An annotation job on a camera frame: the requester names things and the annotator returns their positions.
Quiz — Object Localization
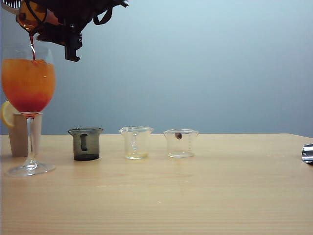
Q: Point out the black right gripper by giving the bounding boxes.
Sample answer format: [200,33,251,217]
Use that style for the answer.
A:
[36,0,129,62]

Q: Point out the amber measuring cup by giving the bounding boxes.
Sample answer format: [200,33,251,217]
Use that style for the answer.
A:
[15,0,49,34]

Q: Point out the smoky grey measuring cup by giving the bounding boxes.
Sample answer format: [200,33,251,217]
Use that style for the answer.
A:
[67,126,104,162]

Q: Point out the wine glass with orange drink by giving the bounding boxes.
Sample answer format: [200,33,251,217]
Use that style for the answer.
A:
[1,43,56,177]

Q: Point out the yellow lemon slice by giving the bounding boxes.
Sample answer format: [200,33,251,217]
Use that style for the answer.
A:
[0,101,18,128]

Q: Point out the shiny silver metal object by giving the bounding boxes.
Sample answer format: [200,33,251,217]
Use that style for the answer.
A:
[300,143,313,165]

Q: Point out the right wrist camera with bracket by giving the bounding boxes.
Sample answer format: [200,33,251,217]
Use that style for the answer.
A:
[0,0,22,13]

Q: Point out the black cable loop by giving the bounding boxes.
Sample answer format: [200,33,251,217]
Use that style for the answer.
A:
[92,4,116,25]

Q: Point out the clear glass-handled measuring cup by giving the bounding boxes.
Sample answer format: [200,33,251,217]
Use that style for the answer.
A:
[118,126,154,160]

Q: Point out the clear wooden-handled measuring cup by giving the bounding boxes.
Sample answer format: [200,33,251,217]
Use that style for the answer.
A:
[162,128,199,159]

